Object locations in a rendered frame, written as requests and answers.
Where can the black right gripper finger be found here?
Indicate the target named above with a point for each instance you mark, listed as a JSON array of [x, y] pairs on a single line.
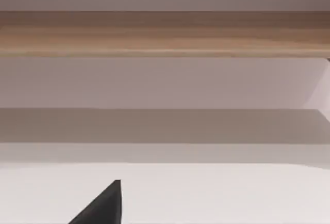
[[108, 206]]

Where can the wooden shelf board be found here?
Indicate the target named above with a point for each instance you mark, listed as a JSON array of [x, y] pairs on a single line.
[[165, 33]]

